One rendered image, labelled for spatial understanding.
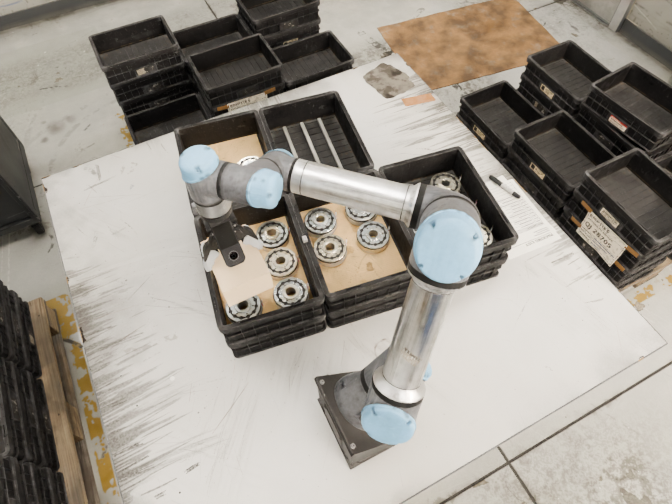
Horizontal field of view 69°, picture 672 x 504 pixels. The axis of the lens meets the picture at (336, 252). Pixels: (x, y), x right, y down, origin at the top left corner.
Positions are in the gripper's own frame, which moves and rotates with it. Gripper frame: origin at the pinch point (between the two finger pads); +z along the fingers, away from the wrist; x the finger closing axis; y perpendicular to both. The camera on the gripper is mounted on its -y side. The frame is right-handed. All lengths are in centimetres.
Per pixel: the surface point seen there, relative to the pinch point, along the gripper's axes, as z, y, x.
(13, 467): 61, 2, 86
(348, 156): 27, 40, -53
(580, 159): 72, 24, -168
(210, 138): 23, 69, -12
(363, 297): 25.5, -12.3, -29.9
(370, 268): 26.8, -4.1, -36.9
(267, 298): 26.7, 1.3, -4.9
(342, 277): 26.8, -2.9, -27.9
